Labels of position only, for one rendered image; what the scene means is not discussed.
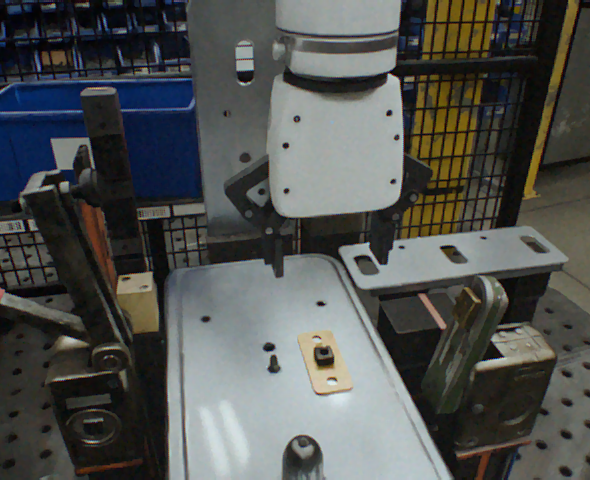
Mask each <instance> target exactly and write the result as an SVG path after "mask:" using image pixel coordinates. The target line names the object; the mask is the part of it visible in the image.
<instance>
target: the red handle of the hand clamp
mask: <svg viewBox="0 0 590 480"><path fill-rule="evenodd" d="M0 316H3V317H7V318H10V319H13V321H17V322H20V323H23V324H27V325H30V326H33V327H37V328H40V329H44V330H47V331H50V332H54V333H57V334H60V335H64V336H67V337H70V338H74V339H77V340H80V341H84V342H85V343H87V344H91V345H93V343H92V341H91V338H90V336H89V334H88V332H87V330H86V328H85V326H84V324H83V321H82V319H81V317H78V316H75V315H72V314H69V313H66V312H62V311H59V310H55V309H52V308H49V306H46V305H42V304H39V303H36V302H33V301H30V300H27V299H24V298H21V297H18V296H15V295H12V294H9V293H6V292H5V290H4V289H1V288H0ZM93 346H94V345H93Z"/></svg>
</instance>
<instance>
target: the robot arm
mask: <svg viewBox="0 0 590 480"><path fill-rule="evenodd" d="M400 3H401V0H276V23H275V29H277V32H279V33H280V36H279V38H277V40H273V41H272V46H271V51H272V56H273V60H274V61H276V60H283V63H284V64H286V65H287V66H288V67H286V68H285V69H284V71H283V74H280V75H277V76H275V78H274V82H273V86H272V93H271V99H270V106H269V115H268V127H267V145H266V155H264V156H263V157H261V158H260V159H258V160H257V161H255V162H254V163H252V165H251V166H248V167H247V168H245V169H244V170H242V171H241V172H239V173H237V174H236V175H234V176H233V177H231V178H230V179H228V180H227V181H225V183H224V190H225V194H226V196H227V198H228V199H229V200H230V201H231V203H232V204H233V205H234V207H235V208H236V209H237V210H238V211H239V212H240V214H241V216H242V217H243V218H244V219H245V220H247V221H248V222H249V223H252V224H253V226H254V227H256V228H257V229H258V230H260V231H261V232H262V246H263V260H264V263H265V265H271V267H272V270H273V273H274V276H275V278H282V277H283V276H284V238H283V236H282V233H281V230H279V229H281V227H282V226H283V224H284V222H285V221H286V220H287V218H288V217H293V218H299V217H313V216H324V215H334V214H345V213H355V212H364V211H373V210H374V212H372V220H371V233H369V245H368V248H369V250H371V251H372V253H373V254H374V257H375V259H376V260H377V262H378V263H379V265H381V266H385V265H387V264H388V257H389V251H390V250H392V249H393V244H394V235H395V226H396V223H399V222H400V221H401V220H402V214H403V213H404V212H406V211H407V210H408V209H409V208H410V207H411V206H412V205H414V204H415V203H416V202H417V201H418V199H419V194H420V191H421V190H423V189H424V187H425V186H426V185H427V183H428V182H429V180H430V179H431V178H432V176H433V170H432V169H431V168H430V167H429V166H428V165H426V164H425V163H423V162H421V161H419V160H417V159H416V157H414V156H412V155H409V154H407V153H406V152H404V151H403V124H402V102H401V92H400V83H399V80H398V79H397V78H395V76H393V75H391V74H390V73H388V71H389V70H391V69H393V68H394V67H395V65H396V56H397V46H398V35H399V28H398V24H399V13H400ZM402 171H404V172H406V173H409V177H408V179H406V182H405V183H403V184H401V178H402ZM265 179H266V182H267V188H268V190H269V191H270V193H271V195H270V197H269V198H268V200H267V201H266V203H265V204H264V205H263V207H261V206H259V205H258V204H257V203H256V202H254V201H253V200H252V199H249V198H248V196H247V193H246V192H247V191H248V190H249V189H252V188H253V187H255V186H256V185H258V184H259V183H261V182H262V181H264V180H265Z"/></svg>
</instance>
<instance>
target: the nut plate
mask: <svg viewBox="0 0 590 480"><path fill-rule="evenodd" d="M313 338H320V339H321V341H319V342H315V341H313V340H312V339H313ZM297 341H298V344H299V347H300V351H301V354H302V357H303V360H304V363H305V366H306V369H307V373H308V376H309V379H310V382H312V385H313V388H314V392H315V393H316V394H317V395H326V394H332V393H338V392H343V391H344V390H351V389H352V388H353V387H354V382H353V379H352V377H351V375H350V372H349V370H348V367H347V365H346V362H345V360H344V358H342V355H341V353H340V349H339V347H338V345H337V342H336V340H335V337H334V335H333V333H332V331H330V330H320V331H313V332H305V333H300V334H298V335H297ZM329 379H334V380H336V381H337V383H336V384H333V385H331V384H329V383H327V381H328V380H329Z"/></svg>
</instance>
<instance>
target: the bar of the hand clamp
mask: <svg viewBox="0 0 590 480"><path fill-rule="evenodd" d="M63 174H64V172H63V170H62V169H55V170H51V171H43V172H41V173H37V174H33V175H32V176H31V178H30V180H29V181H28V183H27V185H26V187H25V189H24V191H23V192H19V198H17V199H12V200H11V201H10V205H9V207H10V209H11V211H12V212H13V213H17V212H22V211H23V212H24V214H25V215H31V216H32V219H33V221H34V223H35V225H36V227H37V229H38V231H39V233H40V235H41V238H42V240H43V242H44V244H45V246H46V248H47V250H48V252H49V254H50V256H51V258H52V260H53V263H54V265H55V267H56V269H57V271H58V273H59V275H60V277H61V280H62V282H63V284H64V286H65V288H66V290H67V292H68V294H69V296H70V298H72V300H73V303H74V305H75V307H76V309H77V311H78V313H79V315H80V317H81V319H82V321H83V324H84V326H85V328H86V330H87V332H88V334H89V336H90V338H91V341H92V343H93V345H94V347H95V348H96V347H97V346H99V345H101V344H104V343H110V342H117V343H121V344H123V345H125V346H127V345H130V344H133V340H134V339H132V336H131V334H130V332H129V328H128V326H127V324H126V321H125V319H124V317H123V314H122V312H121V310H120V307H119V305H118V303H117V300H116V298H115V296H114V292H113V290H112V288H111V285H110V283H109V281H108V278H107V276H106V274H105V271H104V269H103V267H102V264H101V262H100V260H99V256H98V254H97V252H96V249H95V247H94V245H93V242H92V240H91V238H90V235H89V233H88V230H86V228H85V226H84V223H83V220H82V218H81V215H80V213H79V211H78V208H77V206H76V204H77V199H79V198H84V199H85V201H86V202H87V204H88V205H91V206H92V207H93V208H98V207H102V206H104V202H106V201H107V192H106V188H105V183H104V180H103V178H102V176H101V174H100V172H99V171H96V170H95V169H94V168H89V169H84V170H83V172H82V174H81V175H80V185H76V186H73V185H72V183H70V182H66V180H65V178H64V175H63ZM118 329H120V330H122V332H124V341H122V338H121V336H120V334H119V331H118Z"/></svg>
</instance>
